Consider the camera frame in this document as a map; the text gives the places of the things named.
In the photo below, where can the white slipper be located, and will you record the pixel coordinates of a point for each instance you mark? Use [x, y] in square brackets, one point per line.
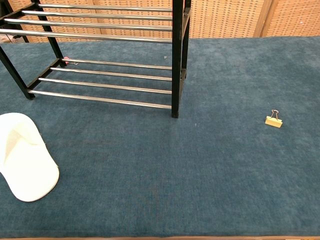
[30, 170]

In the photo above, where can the black metal shoe rack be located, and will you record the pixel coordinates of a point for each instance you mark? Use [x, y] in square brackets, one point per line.
[176, 75]

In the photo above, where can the blue carpet table cover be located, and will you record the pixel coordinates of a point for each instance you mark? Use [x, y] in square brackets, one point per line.
[200, 162]

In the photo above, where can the small pink binder clip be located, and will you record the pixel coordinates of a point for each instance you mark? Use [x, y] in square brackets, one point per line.
[67, 58]

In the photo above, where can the yellow binder clip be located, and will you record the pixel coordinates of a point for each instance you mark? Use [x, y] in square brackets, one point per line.
[273, 122]

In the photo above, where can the woven bamboo folding screen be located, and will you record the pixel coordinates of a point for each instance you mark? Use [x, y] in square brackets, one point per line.
[225, 17]

